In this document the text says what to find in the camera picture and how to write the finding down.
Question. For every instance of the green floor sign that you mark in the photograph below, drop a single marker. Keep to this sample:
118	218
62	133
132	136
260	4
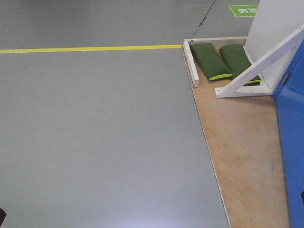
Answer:
240	11

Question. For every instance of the left green sandbag by door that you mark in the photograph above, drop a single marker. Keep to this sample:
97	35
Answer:
210	62

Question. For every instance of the white wall panel by door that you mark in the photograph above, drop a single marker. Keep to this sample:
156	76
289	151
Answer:
274	21

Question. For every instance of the plywood door platform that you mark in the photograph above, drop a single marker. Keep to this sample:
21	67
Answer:
243	140

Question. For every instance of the green sandbag by door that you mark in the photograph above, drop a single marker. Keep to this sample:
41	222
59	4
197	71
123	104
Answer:
210	62
235	58

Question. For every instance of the white wooden edge beam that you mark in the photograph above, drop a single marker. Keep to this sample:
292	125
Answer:
191	64

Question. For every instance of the black robot part left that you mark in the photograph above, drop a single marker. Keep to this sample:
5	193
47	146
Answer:
2	216

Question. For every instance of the right green sandbag by door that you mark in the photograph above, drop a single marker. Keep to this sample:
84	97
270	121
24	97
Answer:
235	58

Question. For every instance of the white diagonal brace frame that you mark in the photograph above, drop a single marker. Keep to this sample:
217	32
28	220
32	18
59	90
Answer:
237	88

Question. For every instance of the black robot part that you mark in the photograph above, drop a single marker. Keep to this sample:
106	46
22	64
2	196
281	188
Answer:
302	195
2	216

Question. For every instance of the black robot part right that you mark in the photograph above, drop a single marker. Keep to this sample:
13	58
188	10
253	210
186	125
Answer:
302	195

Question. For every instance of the blue door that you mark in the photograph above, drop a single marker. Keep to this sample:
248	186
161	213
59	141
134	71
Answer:
289	98

